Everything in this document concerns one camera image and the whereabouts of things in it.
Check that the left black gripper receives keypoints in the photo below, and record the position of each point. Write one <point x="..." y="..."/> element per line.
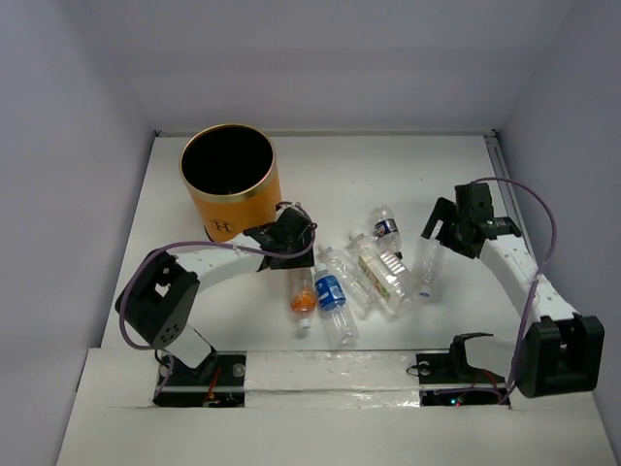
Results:
<point x="295" y="257"/>

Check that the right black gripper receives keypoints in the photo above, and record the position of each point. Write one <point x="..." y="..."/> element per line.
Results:
<point x="447" y="240"/>

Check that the clear bottle blue cap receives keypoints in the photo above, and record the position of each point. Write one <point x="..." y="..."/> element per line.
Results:
<point x="427" y="266"/>

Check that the dark blue label bottle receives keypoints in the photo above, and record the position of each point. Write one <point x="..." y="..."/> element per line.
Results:
<point x="386" y="229"/>

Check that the orange plastic bottle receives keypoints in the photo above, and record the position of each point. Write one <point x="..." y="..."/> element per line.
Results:
<point x="302" y="299"/>

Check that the blue label water bottle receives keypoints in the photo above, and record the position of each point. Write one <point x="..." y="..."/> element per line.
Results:
<point x="336" y="316"/>

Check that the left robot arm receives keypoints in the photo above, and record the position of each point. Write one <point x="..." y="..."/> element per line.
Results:
<point x="154" y="307"/>

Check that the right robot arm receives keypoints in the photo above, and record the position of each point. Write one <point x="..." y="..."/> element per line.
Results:
<point x="557" y="350"/>

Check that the orange cylindrical bin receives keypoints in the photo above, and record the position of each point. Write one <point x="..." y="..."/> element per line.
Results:
<point x="231" y="174"/>

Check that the clear unlabeled plastic bottle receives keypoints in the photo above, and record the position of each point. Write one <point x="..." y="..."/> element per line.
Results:
<point x="351" y="278"/>

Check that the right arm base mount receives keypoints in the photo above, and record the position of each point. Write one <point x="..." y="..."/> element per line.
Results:
<point x="447" y="379"/>

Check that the aluminium rail back edge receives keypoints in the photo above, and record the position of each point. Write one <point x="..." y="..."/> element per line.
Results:
<point x="375" y="132"/>

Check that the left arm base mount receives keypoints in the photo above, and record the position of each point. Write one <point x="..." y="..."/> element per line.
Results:
<point x="217" y="383"/>

